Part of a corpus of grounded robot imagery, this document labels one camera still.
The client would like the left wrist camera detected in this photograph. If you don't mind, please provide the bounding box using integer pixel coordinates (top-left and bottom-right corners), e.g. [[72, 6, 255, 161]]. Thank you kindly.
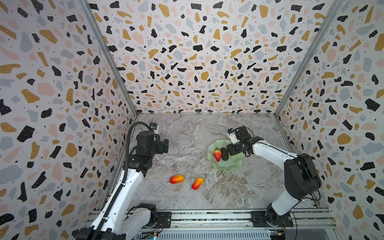
[[150, 123, 159, 134]]

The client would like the light green scalloped bowl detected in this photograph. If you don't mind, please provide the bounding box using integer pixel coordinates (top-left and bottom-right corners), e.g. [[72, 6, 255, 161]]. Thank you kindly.
[[207, 140, 245, 173]]

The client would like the red fake strawberry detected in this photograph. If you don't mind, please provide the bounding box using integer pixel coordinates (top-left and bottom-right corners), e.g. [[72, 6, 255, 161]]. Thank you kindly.
[[213, 149, 222, 162]]

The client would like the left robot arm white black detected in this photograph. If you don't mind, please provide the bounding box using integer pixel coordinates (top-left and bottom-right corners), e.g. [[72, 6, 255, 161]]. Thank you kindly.
[[76, 130, 169, 240]]

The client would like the red orange fake mango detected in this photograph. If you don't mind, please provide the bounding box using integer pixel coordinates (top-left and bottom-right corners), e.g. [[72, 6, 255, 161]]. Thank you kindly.
[[169, 175, 185, 185], [191, 178, 205, 190]]

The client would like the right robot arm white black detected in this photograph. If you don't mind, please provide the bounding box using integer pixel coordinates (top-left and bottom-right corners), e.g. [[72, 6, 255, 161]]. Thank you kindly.
[[221, 126, 322, 227]]

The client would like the dark fake avocado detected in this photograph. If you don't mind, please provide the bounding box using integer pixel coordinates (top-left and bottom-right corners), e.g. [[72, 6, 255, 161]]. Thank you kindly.
[[221, 148, 230, 161]]

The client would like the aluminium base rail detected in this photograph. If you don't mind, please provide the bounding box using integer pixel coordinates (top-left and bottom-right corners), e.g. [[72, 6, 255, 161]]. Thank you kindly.
[[85, 209, 342, 240]]

